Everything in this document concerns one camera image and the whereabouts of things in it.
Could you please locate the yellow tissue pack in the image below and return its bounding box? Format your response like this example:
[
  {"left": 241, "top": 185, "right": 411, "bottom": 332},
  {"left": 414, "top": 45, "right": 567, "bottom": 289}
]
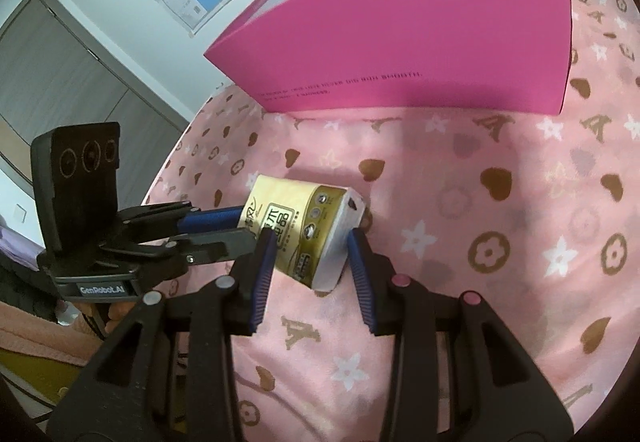
[{"left": 239, "top": 175, "right": 368, "bottom": 293}]

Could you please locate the pink sleeve forearm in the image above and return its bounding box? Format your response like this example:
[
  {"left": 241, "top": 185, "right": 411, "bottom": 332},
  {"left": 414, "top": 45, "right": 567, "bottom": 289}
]
[{"left": 0, "top": 303, "right": 102, "bottom": 366}]

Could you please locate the pink patterned bed sheet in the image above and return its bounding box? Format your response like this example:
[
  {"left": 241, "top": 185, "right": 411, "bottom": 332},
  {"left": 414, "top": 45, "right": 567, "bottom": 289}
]
[{"left": 145, "top": 0, "right": 639, "bottom": 441}]

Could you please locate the grey door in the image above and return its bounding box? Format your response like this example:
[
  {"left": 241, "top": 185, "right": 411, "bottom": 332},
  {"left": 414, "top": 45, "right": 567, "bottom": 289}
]
[{"left": 1, "top": 0, "right": 186, "bottom": 207}]

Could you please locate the pink cardboard box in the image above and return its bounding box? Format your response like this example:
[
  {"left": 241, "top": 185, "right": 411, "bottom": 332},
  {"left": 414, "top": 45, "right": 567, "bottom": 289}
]
[{"left": 205, "top": 0, "right": 572, "bottom": 115}]

